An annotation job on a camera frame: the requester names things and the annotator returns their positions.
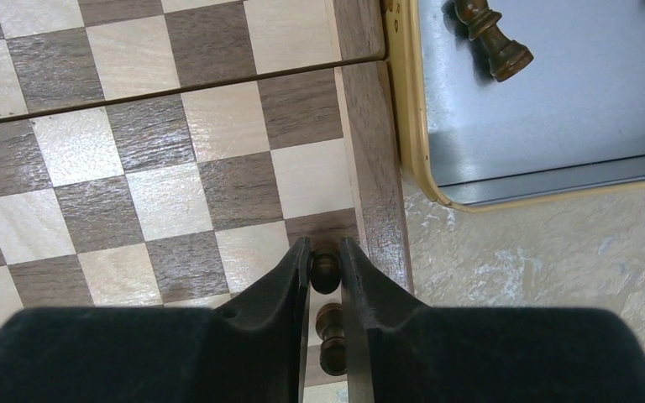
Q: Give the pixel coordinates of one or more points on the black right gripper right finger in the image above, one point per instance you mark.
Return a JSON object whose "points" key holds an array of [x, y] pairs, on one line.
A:
{"points": [[380, 366]]}

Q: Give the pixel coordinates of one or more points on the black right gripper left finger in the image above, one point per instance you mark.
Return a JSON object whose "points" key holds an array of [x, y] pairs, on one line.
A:
{"points": [[263, 334]]}

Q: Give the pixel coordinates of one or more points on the dark pawn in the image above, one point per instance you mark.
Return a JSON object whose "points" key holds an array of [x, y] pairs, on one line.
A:
{"points": [[506, 57], [325, 273]]}

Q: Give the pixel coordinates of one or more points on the wooden chess board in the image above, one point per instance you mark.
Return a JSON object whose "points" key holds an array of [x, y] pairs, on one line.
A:
{"points": [[159, 157]]}

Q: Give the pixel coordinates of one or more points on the dark pawn in tray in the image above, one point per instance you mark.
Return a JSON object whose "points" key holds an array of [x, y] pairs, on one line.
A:
{"points": [[506, 57]]}

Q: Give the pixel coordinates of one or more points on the gold metal tin tray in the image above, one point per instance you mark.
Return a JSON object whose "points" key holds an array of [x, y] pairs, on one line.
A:
{"points": [[571, 123]]}

